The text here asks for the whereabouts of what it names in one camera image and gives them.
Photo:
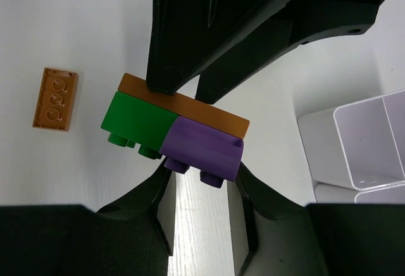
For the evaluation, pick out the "left white compartment tray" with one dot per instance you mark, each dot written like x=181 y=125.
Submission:
x=358 y=145

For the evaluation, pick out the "small green lego brick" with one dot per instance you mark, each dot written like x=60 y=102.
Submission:
x=131 y=121

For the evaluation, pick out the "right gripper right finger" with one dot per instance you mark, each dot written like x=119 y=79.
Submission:
x=272 y=235

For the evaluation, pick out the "brown lego plate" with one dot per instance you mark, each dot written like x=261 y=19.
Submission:
x=56 y=99
x=186 y=106

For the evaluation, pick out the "white compartment tray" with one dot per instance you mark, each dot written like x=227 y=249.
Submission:
x=325 y=193
x=358 y=145

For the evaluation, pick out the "purple lego plate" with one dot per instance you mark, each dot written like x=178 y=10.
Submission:
x=216 y=154

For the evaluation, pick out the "right white compartment tray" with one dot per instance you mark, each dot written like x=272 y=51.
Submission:
x=325 y=193

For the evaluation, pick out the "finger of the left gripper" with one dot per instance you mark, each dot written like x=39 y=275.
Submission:
x=238 y=64
x=188 y=35

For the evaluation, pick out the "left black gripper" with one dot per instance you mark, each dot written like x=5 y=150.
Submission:
x=319 y=19

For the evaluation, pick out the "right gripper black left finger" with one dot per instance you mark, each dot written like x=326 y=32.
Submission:
x=133 y=235

